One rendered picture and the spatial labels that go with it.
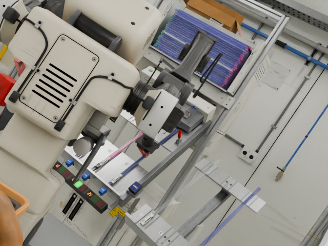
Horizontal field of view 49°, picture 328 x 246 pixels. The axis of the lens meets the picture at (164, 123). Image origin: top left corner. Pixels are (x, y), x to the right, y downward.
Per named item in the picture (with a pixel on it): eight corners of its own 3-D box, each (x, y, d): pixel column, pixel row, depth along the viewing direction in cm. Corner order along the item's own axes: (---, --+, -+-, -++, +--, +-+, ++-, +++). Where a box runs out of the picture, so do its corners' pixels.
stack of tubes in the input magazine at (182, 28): (222, 88, 194) (251, 45, 191) (152, 45, 212) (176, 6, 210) (227, 93, 205) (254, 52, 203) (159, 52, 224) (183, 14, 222)
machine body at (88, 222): (78, 306, 192) (140, 212, 186) (0, 223, 218) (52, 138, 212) (132, 275, 252) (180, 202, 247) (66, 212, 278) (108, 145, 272)
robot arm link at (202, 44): (199, 20, 130) (223, 35, 130) (183, 50, 138) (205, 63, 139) (156, 77, 96) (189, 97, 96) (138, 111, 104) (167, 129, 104)
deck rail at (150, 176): (121, 208, 160) (122, 200, 156) (118, 205, 161) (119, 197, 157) (210, 129, 204) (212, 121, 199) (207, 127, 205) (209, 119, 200)
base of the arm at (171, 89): (143, 86, 87) (185, 112, 87) (155, 70, 93) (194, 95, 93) (131, 109, 93) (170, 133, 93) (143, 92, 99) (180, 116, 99)
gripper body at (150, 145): (143, 136, 175) (145, 125, 170) (159, 148, 171) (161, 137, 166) (134, 143, 171) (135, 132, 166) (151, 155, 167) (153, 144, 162)
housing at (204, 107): (202, 132, 203) (208, 113, 193) (138, 89, 221) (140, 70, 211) (210, 125, 208) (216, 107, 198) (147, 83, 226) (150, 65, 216)
